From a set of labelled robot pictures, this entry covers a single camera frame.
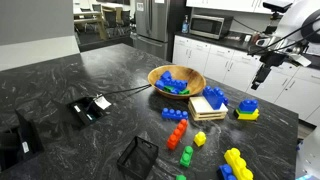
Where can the small wooden pallet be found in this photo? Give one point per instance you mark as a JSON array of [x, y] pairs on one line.
[[201, 110]]

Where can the blue Lego on pallet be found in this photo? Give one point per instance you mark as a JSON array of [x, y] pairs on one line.
[[215, 97]]

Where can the wooden dining table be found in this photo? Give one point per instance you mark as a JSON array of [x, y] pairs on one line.
[[91, 17]]

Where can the blue Lego brick front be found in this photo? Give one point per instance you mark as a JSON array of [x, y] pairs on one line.
[[225, 173]]

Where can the long yellow Lego brick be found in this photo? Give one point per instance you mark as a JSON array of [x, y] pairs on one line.
[[238, 164]]

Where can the wooden bowl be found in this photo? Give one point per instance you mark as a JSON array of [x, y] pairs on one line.
[[196, 81]]

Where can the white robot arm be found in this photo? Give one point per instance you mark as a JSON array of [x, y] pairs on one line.
[[299, 26]]

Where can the blue soap bottle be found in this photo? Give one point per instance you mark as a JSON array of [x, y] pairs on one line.
[[185, 25]]

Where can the blue green yellow Lego stack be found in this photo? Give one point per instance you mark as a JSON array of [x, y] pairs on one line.
[[247, 110]]

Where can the stainless steel refrigerator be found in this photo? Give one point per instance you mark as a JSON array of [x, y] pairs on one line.
[[156, 23]]

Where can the small yellow Lego brick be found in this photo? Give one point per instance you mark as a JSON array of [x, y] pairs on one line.
[[200, 138]]

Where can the flat blue Lego brick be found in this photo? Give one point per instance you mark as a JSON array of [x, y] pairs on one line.
[[174, 114]]

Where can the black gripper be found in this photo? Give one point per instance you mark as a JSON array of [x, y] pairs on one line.
[[269, 59]]

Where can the small green Lego at edge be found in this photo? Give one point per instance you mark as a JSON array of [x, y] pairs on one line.
[[180, 177]]

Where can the green Lego in bowl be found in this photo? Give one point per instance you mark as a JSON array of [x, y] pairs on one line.
[[173, 90]]

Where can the black table outlet box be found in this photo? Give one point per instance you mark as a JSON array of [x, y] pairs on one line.
[[80, 113]]

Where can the orange long Lego brick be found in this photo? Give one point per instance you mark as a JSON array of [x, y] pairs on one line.
[[176, 135]]

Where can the green Lego brick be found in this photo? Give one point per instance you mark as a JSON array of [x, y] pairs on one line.
[[186, 157]]

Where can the silver microwave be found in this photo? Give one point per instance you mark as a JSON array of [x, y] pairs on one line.
[[210, 26]]

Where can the blue Lego pile in bowl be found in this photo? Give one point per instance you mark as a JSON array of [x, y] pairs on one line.
[[167, 80]]

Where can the white kitchen cabinets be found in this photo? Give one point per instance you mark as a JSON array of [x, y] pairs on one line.
[[289, 86]]

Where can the black mesh basket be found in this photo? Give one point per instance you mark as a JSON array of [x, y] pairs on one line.
[[138, 158]]

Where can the black overhead camera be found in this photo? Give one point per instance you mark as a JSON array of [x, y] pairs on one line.
[[277, 7]]

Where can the black open box left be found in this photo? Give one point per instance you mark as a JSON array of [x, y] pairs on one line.
[[19, 143]]

